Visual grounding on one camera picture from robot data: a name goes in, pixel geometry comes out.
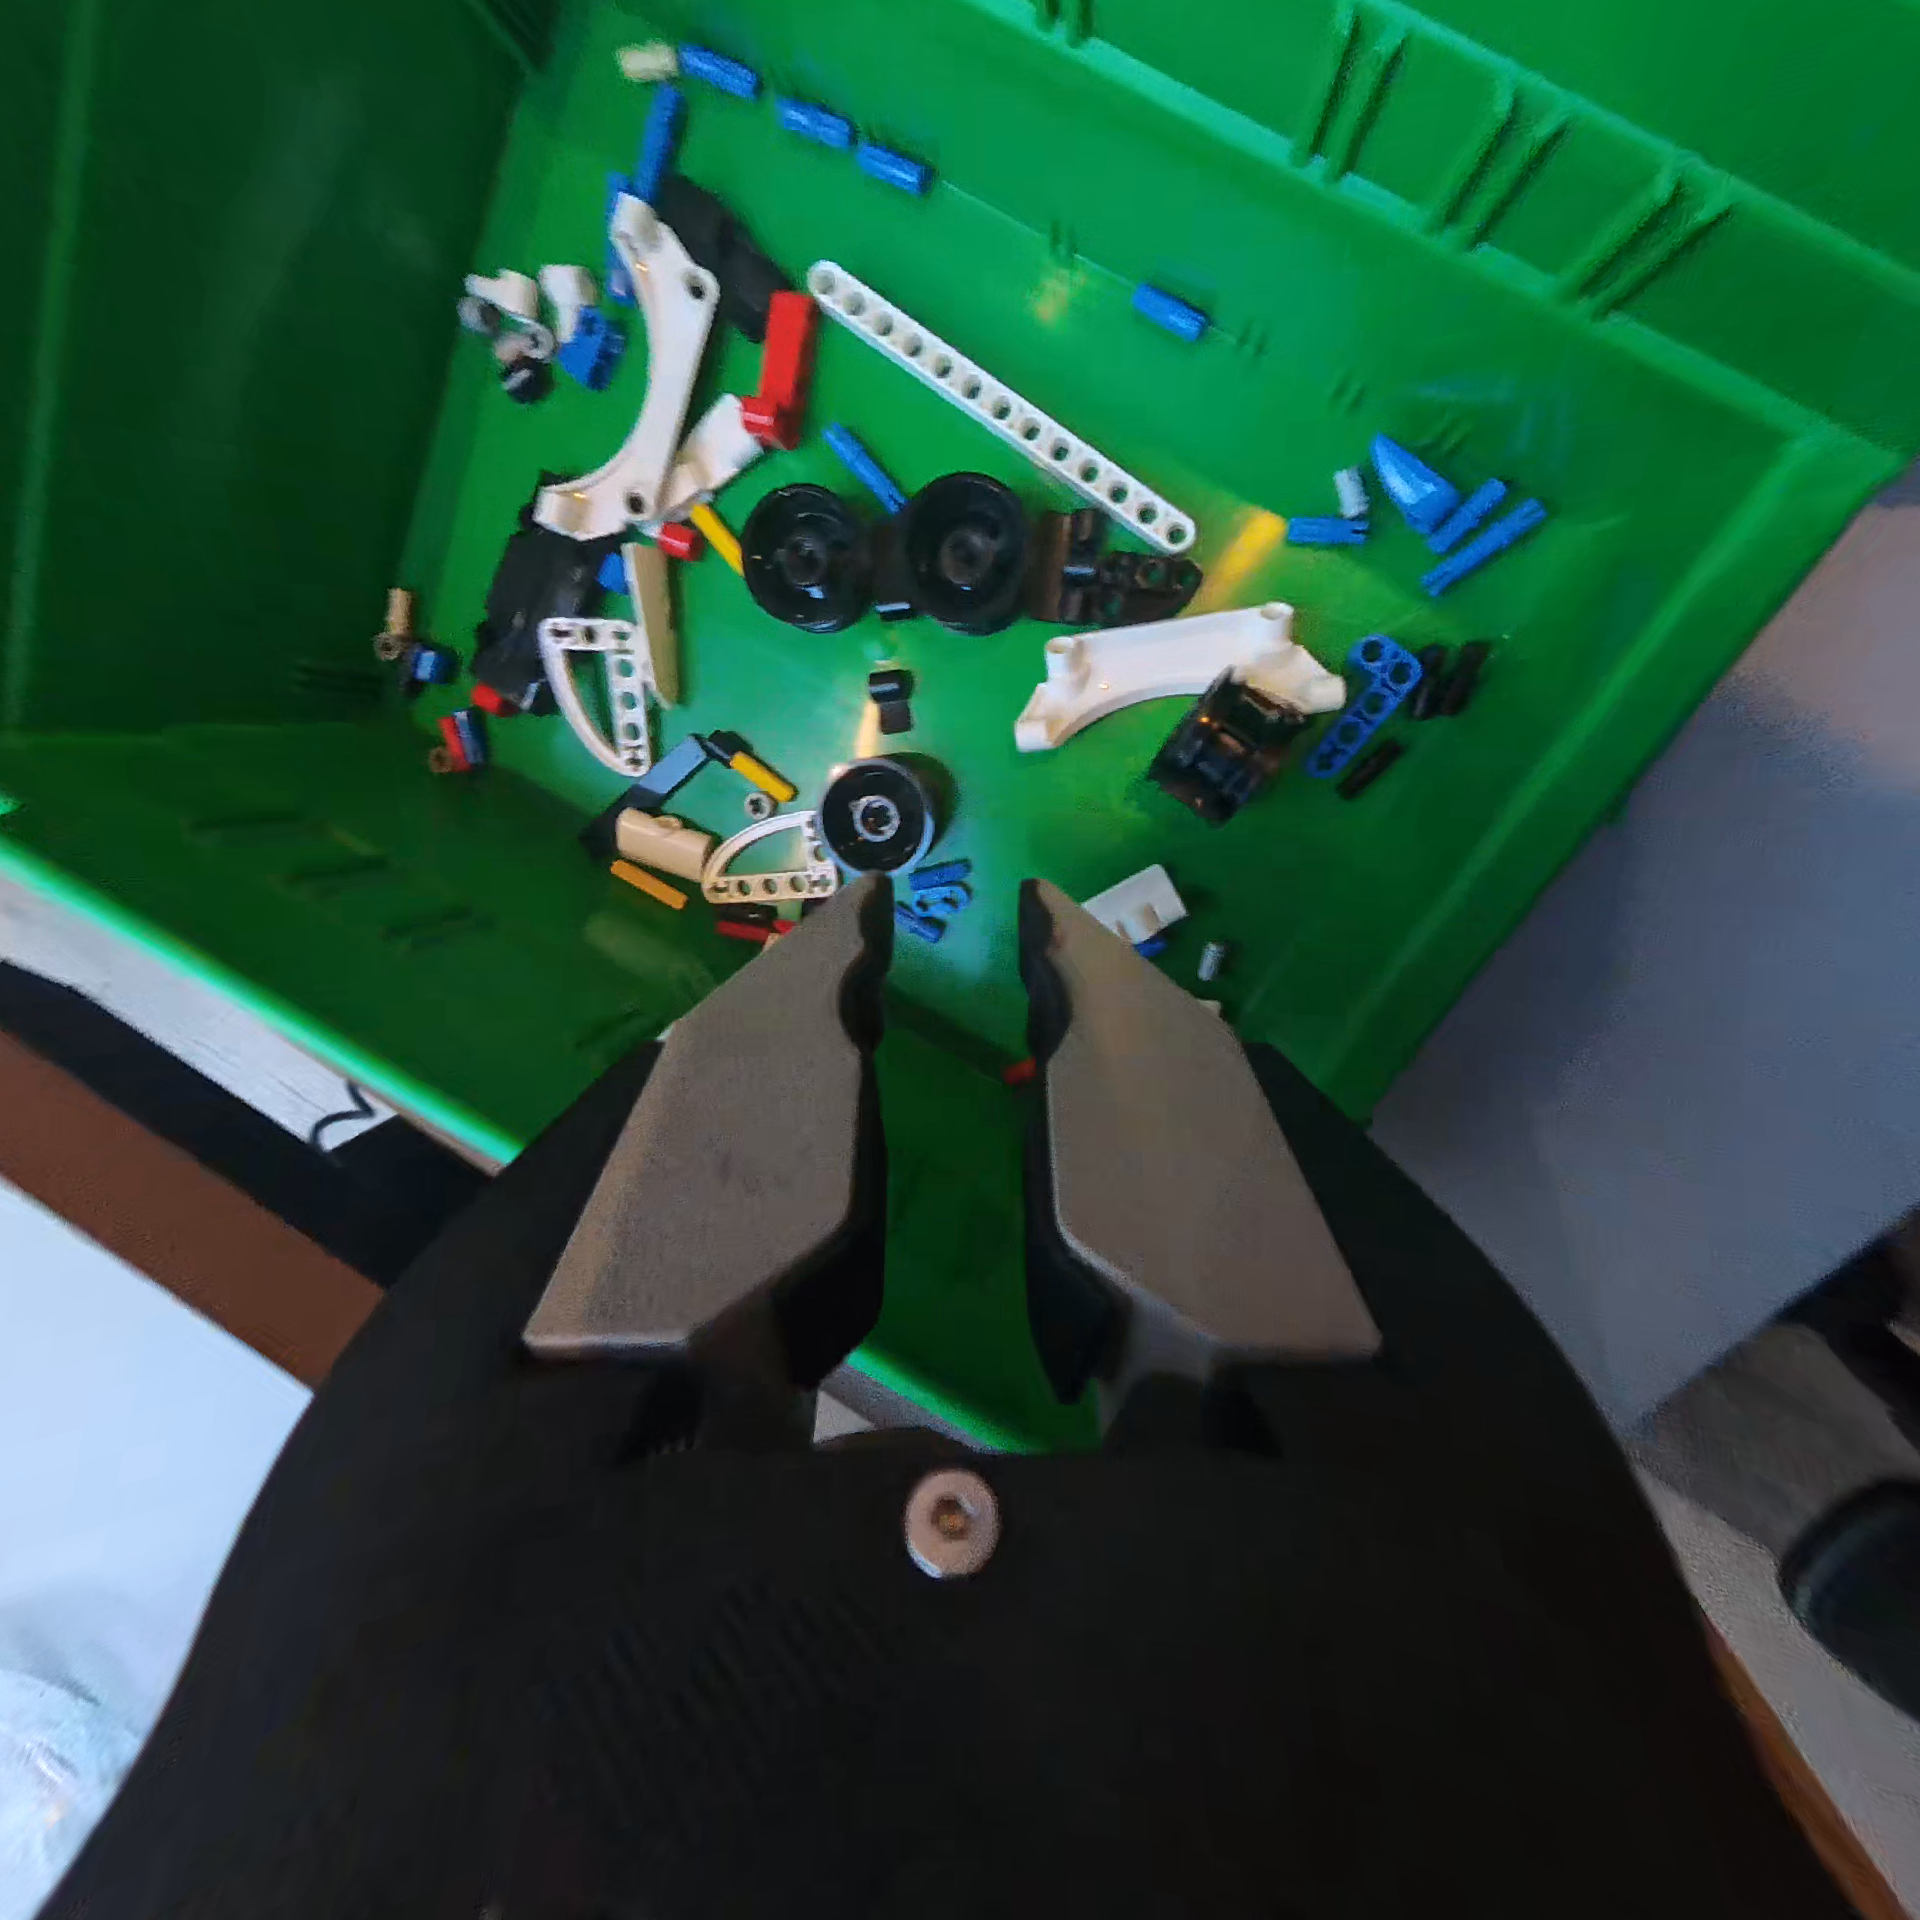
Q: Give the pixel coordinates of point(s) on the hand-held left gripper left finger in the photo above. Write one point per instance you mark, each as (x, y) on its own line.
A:
(722, 1185)

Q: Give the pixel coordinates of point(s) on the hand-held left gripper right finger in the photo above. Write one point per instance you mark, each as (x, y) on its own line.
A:
(1186, 1202)

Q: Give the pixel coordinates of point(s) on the small brick pieces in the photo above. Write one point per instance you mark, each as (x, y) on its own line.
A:
(1485, 541)

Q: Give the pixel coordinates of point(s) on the green plastic bin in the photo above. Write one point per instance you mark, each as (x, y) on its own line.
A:
(225, 451)

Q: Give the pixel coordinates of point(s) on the grey desk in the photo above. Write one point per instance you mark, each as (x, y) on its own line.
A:
(1651, 1050)

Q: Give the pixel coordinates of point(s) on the white half-round brick beam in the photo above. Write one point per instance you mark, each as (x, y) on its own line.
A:
(764, 887)

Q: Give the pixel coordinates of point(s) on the small white brick connector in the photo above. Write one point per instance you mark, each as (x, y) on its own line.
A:
(1132, 902)

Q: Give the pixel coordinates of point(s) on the white curved brick piece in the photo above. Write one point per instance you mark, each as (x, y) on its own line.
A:
(662, 845)

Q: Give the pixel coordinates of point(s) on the white angled brick beam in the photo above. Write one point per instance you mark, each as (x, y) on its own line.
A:
(638, 722)

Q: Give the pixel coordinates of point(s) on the small black brick connector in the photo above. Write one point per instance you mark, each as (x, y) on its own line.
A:
(891, 694)

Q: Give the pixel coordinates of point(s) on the blue brick beam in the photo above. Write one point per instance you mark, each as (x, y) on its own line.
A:
(1372, 694)

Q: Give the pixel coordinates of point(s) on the white mudguard brick panel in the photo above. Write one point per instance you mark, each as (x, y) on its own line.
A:
(662, 389)
(1156, 661)

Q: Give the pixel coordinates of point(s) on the grey brick panel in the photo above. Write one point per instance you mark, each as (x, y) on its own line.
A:
(658, 622)

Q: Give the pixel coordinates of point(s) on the red round brick piece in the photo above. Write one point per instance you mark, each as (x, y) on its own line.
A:
(676, 541)

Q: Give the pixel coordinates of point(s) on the yellow brick axle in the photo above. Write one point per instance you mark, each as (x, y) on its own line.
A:
(717, 537)

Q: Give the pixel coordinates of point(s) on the long white brick beam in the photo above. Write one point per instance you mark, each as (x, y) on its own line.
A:
(997, 404)

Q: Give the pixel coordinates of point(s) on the red angled brick beam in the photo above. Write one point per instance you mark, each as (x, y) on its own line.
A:
(782, 361)

